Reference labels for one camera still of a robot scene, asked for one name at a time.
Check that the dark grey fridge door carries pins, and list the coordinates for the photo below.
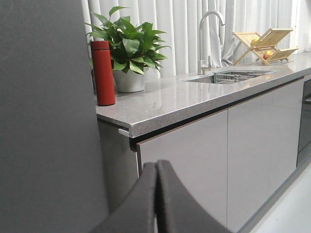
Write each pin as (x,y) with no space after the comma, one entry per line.
(51,167)

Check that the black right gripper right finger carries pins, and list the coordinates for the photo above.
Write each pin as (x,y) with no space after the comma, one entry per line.
(176,209)

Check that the white curtain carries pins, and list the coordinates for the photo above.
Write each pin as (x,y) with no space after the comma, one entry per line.
(179,20)

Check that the grey cabinet door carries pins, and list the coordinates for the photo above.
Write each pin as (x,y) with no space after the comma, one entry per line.
(262,149)
(198,154)

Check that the metal sink drain basket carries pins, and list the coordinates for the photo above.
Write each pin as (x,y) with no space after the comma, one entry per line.
(231,77)

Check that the grey left cabinet door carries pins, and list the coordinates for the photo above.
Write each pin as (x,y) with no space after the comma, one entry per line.
(198,154)

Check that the white ribbed plant pot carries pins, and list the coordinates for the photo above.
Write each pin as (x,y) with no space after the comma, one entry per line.
(128,82)

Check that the stainless steel sink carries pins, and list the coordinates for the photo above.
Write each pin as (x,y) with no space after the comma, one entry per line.
(208,78)

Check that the silver gooseneck faucet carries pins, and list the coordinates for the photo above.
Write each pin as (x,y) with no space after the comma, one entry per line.
(208,40)

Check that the grey stone countertop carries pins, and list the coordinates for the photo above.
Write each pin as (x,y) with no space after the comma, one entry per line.
(170,100)

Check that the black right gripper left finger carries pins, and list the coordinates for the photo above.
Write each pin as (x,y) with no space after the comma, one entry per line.
(136,213)

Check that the black built-in oven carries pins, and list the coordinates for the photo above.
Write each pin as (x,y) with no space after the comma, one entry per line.
(304,143)

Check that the red thermos bottle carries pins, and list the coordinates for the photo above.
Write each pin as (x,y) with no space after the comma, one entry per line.
(103,73)

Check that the red apple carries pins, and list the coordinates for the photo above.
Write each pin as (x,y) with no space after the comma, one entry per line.
(267,54)

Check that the wooden folding dish rack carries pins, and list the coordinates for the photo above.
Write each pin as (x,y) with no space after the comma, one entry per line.
(268,41)

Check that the green leafy potted plant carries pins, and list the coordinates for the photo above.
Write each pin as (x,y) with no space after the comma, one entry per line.
(132,48)

